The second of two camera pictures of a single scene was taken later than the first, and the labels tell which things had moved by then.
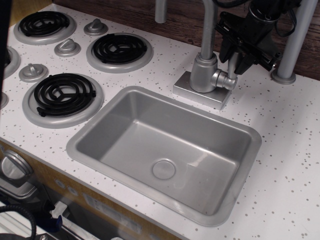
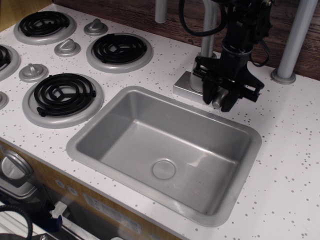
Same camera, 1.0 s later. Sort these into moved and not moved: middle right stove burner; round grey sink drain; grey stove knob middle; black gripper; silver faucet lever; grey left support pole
Moved: black gripper; silver faucet lever
Not moved: middle right stove burner; round grey sink drain; grey left support pole; grey stove knob middle
